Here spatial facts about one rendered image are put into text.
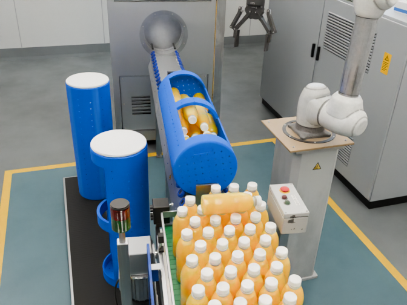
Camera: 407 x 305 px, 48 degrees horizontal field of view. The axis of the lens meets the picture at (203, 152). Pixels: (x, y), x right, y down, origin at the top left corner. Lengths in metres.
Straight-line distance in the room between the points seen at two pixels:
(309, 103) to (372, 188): 1.46
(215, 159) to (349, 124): 0.71
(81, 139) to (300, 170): 1.51
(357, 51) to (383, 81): 1.23
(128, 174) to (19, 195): 1.77
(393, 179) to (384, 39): 1.07
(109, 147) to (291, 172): 0.98
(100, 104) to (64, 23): 3.95
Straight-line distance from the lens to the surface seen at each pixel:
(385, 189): 3.80
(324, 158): 2.54
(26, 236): 3.47
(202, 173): 1.99
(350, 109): 2.31
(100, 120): 3.12
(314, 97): 2.41
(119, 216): 1.49
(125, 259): 1.63
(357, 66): 2.28
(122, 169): 2.23
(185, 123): 2.26
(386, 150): 3.57
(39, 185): 3.98
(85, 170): 3.31
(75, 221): 3.27
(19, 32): 6.98
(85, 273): 2.87
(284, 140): 2.45
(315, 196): 2.67
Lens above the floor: 2.14
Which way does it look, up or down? 30 degrees down
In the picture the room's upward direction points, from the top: 2 degrees clockwise
